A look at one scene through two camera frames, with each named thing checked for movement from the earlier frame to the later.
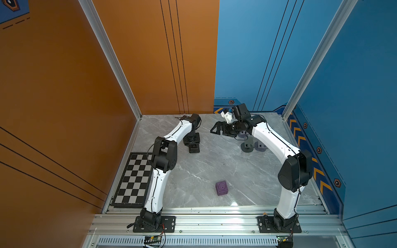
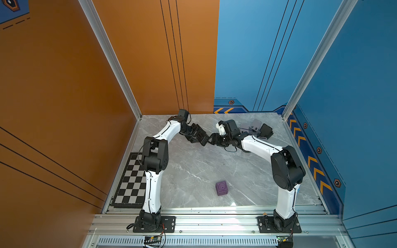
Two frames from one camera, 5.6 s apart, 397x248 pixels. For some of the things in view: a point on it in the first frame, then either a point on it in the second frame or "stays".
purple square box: [222, 188] stays
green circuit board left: [152, 239] stays
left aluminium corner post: [90, 8] stays
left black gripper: [197, 141] to [193, 134]
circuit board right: [285, 241] stays
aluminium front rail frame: [216, 227] stays
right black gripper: [223, 124] to [214, 139]
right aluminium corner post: [345, 10] stays
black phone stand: [192, 140] to [198, 135]
